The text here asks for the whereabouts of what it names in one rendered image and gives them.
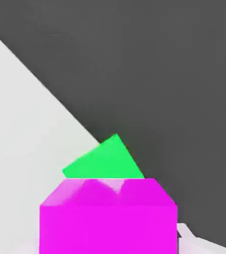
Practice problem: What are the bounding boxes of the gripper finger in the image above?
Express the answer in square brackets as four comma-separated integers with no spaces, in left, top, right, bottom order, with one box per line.
[176,223,226,254]

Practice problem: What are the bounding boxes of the small green cube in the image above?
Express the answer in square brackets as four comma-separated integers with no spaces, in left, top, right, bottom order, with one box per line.
[62,133,146,180]

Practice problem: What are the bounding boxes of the small magenta cube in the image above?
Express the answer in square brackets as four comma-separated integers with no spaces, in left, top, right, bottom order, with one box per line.
[39,178,178,254]

